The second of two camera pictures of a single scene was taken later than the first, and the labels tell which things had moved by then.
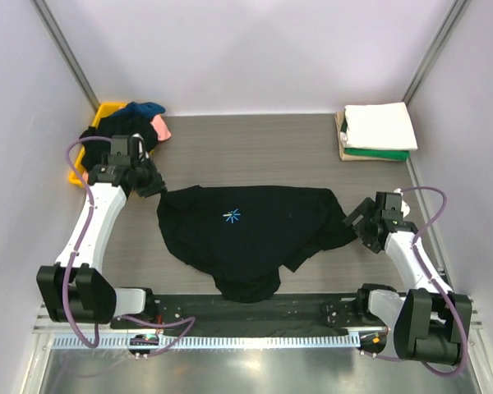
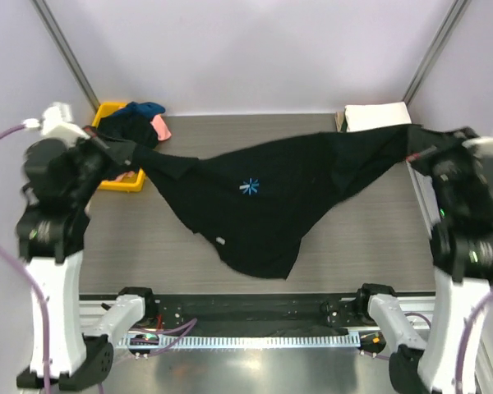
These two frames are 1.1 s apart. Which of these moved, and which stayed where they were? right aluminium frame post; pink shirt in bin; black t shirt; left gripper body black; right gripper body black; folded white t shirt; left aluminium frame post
Moved: black t shirt; right gripper body black; left gripper body black
Stayed: pink shirt in bin; left aluminium frame post; right aluminium frame post; folded white t shirt
